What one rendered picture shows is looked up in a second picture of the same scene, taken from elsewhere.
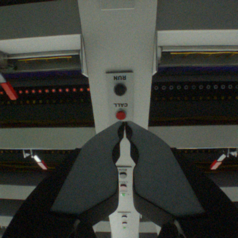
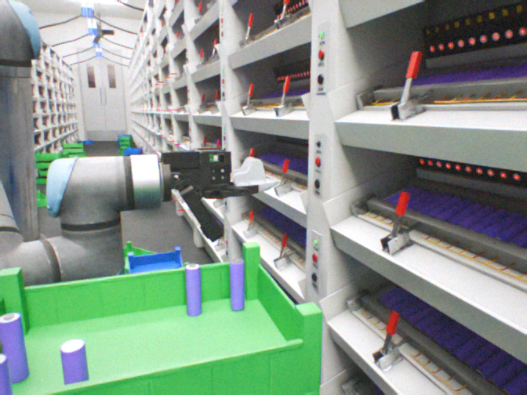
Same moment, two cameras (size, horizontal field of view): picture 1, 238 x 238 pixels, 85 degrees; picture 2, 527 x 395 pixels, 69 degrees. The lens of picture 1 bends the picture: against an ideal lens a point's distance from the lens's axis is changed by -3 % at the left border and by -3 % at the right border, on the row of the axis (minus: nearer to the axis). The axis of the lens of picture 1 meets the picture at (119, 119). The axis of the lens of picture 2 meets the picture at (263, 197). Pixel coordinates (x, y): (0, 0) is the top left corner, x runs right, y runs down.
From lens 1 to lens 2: 71 cm
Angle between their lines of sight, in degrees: 82
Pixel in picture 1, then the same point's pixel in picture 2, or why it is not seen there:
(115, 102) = (320, 174)
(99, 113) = (328, 165)
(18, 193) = not seen: outside the picture
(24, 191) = not seen: outside the picture
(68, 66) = (376, 206)
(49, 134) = (372, 142)
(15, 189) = not seen: outside the picture
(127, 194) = (320, 34)
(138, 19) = (311, 223)
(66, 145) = (355, 127)
